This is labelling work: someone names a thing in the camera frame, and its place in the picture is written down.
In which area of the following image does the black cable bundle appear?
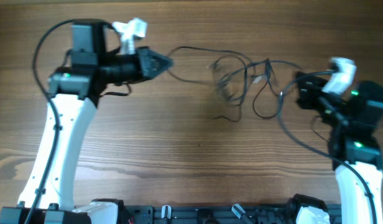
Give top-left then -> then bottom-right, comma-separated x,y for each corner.
166,45 -> 303,123

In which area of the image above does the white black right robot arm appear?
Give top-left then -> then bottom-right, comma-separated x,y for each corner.
295,72 -> 383,223

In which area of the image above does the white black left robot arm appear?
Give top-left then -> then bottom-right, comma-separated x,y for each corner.
0,18 -> 173,223

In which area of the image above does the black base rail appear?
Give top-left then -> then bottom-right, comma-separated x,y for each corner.
122,203 -> 341,224

